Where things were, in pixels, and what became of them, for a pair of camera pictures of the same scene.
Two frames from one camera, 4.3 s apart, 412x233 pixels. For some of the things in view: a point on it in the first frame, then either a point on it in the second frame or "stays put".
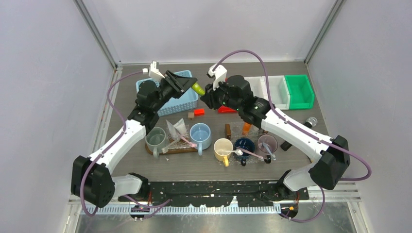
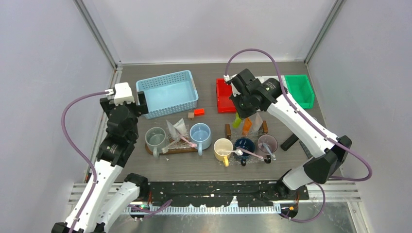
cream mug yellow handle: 222,148 stays put
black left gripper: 179,82 -> 140,109
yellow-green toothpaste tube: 197,89 -> 237,122
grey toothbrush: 273,155 stays put
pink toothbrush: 193,145 stays put
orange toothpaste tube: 246,129 stays put
